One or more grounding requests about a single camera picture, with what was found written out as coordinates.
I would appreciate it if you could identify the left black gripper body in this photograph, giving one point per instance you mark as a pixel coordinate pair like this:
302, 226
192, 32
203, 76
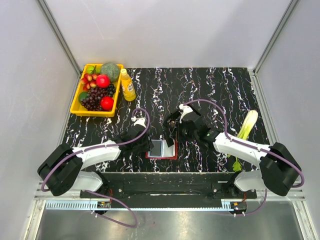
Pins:
144, 146

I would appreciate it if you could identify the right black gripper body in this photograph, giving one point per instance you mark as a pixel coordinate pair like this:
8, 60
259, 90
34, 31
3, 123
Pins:
186, 134

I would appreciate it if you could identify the red leather card holder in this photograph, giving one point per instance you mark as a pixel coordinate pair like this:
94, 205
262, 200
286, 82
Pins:
170, 153

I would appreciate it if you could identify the black card dispenser box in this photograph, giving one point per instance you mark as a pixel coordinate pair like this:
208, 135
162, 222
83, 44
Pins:
171, 123

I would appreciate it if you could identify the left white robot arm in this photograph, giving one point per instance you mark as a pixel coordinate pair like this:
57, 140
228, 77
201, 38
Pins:
63, 170

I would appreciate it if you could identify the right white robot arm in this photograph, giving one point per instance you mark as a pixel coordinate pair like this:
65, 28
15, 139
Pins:
277, 170

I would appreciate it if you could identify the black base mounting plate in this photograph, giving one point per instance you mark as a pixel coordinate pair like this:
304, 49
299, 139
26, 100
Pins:
213, 185

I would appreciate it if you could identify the yellow juice bottle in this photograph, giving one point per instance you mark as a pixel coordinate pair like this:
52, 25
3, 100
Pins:
128, 89

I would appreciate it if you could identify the red apple lower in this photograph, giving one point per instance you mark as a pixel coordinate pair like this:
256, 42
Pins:
107, 103

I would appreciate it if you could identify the red apple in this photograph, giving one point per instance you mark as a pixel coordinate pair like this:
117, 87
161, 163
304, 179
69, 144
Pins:
107, 103
102, 81

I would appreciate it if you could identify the dark purple grape bunch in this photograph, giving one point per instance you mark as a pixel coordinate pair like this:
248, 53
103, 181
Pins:
92, 102

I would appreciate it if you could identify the yellow plastic tray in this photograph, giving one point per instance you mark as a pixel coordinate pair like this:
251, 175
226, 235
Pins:
77, 109

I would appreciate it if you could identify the red apple upper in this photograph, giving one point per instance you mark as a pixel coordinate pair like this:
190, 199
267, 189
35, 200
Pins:
102, 81

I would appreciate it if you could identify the green lime fruit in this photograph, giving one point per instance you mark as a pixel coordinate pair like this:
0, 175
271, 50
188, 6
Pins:
82, 96

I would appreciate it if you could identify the green broccoli head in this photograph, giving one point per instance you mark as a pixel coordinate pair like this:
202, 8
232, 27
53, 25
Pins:
111, 70

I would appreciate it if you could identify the small red fruits cluster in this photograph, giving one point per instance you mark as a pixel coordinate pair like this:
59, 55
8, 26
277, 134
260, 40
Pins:
88, 81

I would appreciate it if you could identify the green pear fruit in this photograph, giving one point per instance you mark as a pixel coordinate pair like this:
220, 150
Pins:
93, 69

